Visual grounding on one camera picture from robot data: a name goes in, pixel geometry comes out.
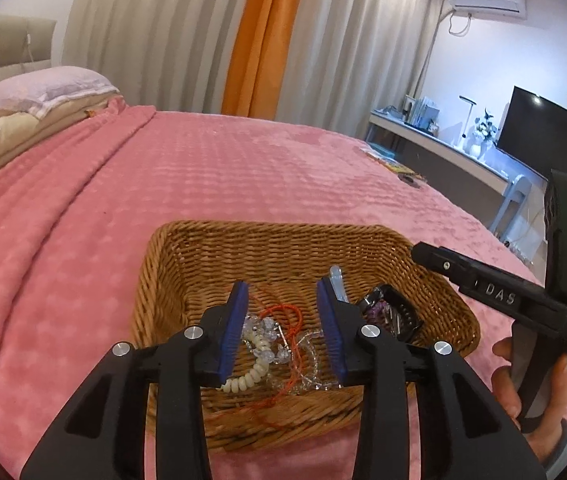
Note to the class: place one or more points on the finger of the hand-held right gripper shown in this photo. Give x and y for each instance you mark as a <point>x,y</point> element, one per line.
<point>438,262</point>

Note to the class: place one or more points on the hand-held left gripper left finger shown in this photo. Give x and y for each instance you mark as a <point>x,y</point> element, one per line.
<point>233,332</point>

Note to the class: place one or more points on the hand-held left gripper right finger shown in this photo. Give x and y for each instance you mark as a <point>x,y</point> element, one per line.
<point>332,332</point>

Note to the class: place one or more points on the cream coil wristband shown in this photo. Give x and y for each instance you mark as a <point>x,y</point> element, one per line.
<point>251,375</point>

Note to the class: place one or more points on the purple coil wristband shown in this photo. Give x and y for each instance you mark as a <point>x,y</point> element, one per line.
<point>377,314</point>

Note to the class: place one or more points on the clear blue hair clip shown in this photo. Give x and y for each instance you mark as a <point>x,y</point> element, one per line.
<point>337,282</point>

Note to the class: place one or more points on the black wristwatch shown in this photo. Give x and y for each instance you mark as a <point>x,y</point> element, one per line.
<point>403,310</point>

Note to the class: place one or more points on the brown wicker basket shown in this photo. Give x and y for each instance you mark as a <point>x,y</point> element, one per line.
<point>263,250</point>

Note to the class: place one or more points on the person's right hand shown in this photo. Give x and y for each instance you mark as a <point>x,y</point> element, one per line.
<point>506,375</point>

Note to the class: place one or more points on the small dark object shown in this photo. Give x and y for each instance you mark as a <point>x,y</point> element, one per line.
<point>409,181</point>

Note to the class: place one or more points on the light grey chair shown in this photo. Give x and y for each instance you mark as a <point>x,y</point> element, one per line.
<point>516,187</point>

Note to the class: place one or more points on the colourful flat book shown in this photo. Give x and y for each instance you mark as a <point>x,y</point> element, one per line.
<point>388,160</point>

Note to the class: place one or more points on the grey white desk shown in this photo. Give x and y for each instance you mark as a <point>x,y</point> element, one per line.
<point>438,146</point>

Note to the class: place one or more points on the white vase with flowers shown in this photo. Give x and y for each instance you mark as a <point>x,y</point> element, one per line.
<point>481,142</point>

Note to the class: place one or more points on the white desk lamp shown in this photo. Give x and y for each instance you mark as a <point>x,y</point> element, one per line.
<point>467,120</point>

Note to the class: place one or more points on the books on desk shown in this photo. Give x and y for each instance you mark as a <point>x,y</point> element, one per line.
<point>421,112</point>

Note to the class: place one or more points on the black television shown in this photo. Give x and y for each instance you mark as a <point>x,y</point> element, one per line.
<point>538,135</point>

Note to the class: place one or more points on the pink fleece blanket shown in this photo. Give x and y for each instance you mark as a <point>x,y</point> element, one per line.
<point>213,170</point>

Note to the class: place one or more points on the beige curtain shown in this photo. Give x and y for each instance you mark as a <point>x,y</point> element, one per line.
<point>163,35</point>
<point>353,50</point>

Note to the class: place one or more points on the white air conditioner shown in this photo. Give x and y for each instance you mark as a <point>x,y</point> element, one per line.
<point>486,0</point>

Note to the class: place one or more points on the orange curtain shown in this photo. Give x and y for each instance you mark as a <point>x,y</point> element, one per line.
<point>268,40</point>

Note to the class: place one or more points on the beige folded quilt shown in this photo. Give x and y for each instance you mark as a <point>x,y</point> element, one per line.
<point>13,145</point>

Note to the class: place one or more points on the light purple pillow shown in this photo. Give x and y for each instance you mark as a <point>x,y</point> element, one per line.
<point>48,87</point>

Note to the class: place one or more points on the beige padded headboard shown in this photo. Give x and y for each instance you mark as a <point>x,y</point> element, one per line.
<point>8,45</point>

